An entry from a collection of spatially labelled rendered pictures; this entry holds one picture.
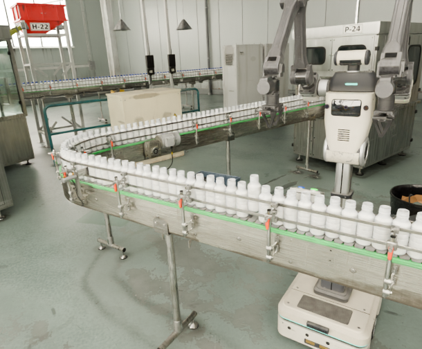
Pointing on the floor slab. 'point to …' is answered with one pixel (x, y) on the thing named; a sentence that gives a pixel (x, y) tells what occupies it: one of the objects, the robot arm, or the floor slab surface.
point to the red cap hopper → (42, 24)
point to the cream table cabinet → (144, 110)
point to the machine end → (417, 31)
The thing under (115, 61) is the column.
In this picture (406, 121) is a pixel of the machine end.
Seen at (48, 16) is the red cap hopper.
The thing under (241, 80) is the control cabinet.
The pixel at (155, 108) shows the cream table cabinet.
